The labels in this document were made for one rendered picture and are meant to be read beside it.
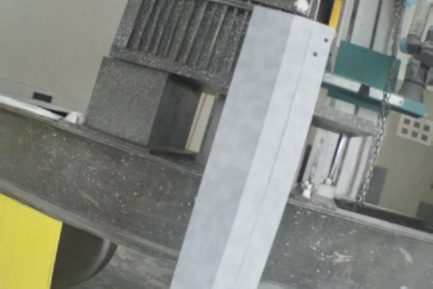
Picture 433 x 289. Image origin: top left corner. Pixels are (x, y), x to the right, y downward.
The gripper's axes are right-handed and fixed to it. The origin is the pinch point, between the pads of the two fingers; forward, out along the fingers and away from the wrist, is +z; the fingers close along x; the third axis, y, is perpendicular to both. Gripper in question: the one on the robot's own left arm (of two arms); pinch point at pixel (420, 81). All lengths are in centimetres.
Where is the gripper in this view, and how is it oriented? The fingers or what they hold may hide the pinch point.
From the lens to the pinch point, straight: 211.2
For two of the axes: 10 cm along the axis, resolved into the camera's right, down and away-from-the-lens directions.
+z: -4.8, 8.0, -3.5
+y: -1.0, -4.4, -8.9
